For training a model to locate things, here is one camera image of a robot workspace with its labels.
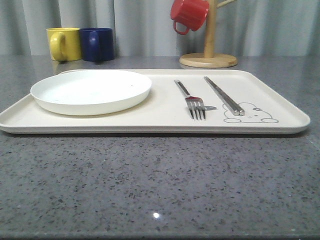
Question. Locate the red mug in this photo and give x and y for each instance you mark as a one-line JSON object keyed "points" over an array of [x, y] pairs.
{"points": [[188, 15]]}

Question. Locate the silver metal chopstick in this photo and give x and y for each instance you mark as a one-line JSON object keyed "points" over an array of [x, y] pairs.
{"points": [[228, 98], [222, 96]]}

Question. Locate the dark blue mug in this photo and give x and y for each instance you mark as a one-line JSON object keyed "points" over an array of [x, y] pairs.
{"points": [[97, 44]]}

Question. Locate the beige rabbit serving tray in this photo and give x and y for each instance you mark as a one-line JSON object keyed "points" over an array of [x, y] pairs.
{"points": [[239, 103]]}

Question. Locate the white round plate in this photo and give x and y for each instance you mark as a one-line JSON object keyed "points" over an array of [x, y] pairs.
{"points": [[91, 92]]}

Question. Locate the silver metal fork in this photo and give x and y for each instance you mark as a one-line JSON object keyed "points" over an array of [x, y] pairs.
{"points": [[195, 105]]}

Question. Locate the wooden mug tree stand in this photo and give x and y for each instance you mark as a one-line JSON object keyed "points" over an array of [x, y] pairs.
{"points": [[209, 59]]}

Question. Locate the yellow mug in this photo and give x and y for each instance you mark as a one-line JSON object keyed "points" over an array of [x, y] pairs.
{"points": [[64, 43]]}

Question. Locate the grey curtain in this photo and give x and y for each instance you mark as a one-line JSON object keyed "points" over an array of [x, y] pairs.
{"points": [[144, 27]]}

